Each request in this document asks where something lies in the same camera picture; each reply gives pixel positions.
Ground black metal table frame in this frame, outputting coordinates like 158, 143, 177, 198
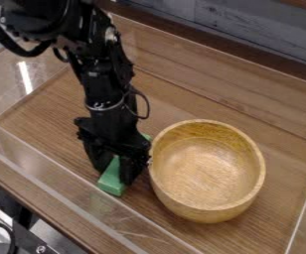
0, 178, 79, 254

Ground black cable lower left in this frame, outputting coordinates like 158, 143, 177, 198
0, 220, 19, 254

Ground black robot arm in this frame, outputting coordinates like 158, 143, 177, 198
0, 0, 150, 186

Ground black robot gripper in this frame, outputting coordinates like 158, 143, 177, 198
75, 98, 148, 186

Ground green rectangular block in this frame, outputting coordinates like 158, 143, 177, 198
97, 133, 152, 196

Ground brown wooden bowl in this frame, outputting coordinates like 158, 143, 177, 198
149, 119, 267, 223

